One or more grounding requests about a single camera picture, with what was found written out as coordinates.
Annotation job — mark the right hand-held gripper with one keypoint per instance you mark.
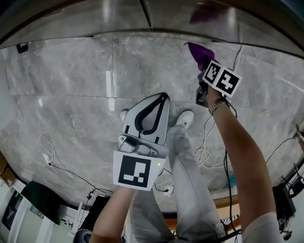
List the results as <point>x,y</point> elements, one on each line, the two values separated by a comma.
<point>223,81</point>

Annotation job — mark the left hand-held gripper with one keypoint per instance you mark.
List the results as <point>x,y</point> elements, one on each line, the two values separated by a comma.
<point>136,171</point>

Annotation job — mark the purple cloth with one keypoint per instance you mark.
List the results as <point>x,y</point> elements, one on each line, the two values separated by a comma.
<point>201,54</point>

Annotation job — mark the person's right forearm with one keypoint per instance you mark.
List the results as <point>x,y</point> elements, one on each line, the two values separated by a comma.
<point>238,145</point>

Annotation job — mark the person's left forearm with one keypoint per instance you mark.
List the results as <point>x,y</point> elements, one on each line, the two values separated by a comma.
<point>111,211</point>

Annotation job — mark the person's left white shoe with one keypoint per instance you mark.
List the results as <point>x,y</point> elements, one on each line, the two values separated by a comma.
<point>124,116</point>

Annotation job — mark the person's white shoe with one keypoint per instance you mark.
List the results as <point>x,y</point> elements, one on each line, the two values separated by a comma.
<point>124,116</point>
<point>185,118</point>

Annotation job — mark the silver wristwatch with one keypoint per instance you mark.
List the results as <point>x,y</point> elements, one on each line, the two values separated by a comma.
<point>218,105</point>

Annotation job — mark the person's right white shoe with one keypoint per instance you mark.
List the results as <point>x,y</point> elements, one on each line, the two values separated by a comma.
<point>185,118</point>

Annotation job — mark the white power strip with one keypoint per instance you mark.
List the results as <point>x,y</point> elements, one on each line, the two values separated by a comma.
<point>47,158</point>
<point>169,190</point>

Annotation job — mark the person's grey trousers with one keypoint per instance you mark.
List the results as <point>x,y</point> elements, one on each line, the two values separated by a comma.
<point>187,186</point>

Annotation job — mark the person's white shirt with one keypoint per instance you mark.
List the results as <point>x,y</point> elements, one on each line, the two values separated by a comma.
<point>263,226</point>

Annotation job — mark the cardboard box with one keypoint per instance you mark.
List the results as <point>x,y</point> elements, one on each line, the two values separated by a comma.
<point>0,163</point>

